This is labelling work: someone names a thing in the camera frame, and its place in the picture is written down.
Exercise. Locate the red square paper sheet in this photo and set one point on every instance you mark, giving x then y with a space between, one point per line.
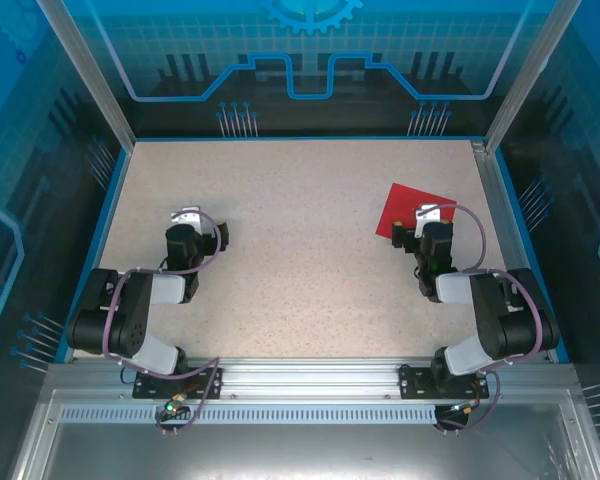
395 210

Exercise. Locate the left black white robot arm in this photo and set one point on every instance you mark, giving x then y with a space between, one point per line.
130 310

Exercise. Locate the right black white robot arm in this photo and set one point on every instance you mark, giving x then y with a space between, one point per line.
495 310

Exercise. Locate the sheet metal tray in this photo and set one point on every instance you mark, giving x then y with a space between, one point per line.
300 455

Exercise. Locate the blue printed right side panel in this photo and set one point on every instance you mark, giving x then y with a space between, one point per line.
580 175

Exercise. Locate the blue printed panel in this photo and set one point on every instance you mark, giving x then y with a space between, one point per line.
180 30
580 175
20 150

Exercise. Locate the blue printed left side panel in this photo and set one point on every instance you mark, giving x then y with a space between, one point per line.
20 150

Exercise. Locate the blue printed back panel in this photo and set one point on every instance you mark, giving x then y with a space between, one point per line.
180 30

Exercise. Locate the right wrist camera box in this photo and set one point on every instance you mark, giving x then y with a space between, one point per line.
427 215

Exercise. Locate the aluminium side rail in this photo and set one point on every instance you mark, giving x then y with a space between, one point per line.
505 225

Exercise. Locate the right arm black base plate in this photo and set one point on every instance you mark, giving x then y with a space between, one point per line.
415 382

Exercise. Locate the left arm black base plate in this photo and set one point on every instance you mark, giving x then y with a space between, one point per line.
150 387

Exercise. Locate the aluminium mounting rail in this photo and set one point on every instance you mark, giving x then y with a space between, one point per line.
305 377

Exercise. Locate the left aluminium frame post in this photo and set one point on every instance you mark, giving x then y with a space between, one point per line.
87 65

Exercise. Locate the aluminium frame post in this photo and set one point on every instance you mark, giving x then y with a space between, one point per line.
532 65
87 65

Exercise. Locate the right aluminium frame post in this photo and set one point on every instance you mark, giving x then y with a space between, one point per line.
532 65

